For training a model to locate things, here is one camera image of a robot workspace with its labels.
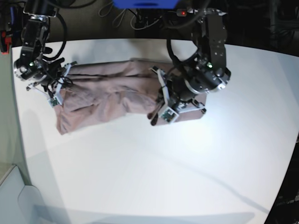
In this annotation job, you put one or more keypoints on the blue plastic bin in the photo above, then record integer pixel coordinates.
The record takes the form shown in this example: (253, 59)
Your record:
(145, 4)

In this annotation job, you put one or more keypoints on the black power strip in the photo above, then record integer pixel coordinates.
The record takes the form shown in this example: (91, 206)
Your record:
(184, 12)

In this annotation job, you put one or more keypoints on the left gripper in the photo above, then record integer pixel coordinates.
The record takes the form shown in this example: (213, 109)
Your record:
(174, 93)

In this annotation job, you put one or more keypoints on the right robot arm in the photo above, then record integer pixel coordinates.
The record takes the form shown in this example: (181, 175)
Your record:
(36, 33)

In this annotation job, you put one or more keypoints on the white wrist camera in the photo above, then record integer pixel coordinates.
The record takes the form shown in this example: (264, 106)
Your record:
(54, 101)
(168, 114)

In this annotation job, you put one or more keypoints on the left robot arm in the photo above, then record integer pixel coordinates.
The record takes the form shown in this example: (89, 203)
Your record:
(203, 72)

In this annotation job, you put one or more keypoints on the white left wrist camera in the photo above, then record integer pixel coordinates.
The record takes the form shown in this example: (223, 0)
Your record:
(168, 114)

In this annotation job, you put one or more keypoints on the mauve t-shirt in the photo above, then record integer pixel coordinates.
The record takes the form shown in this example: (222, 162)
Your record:
(103, 92)

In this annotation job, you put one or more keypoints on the grey chair seat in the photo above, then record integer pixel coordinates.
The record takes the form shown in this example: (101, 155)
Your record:
(24, 204)

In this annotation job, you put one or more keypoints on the red black clamp tool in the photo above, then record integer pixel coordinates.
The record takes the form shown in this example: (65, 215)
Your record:
(5, 41)

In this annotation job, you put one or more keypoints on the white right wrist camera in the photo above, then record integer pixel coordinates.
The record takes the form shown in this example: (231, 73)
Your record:
(54, 101)

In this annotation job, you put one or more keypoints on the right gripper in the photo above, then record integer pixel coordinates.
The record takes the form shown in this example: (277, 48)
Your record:
(49, 78)

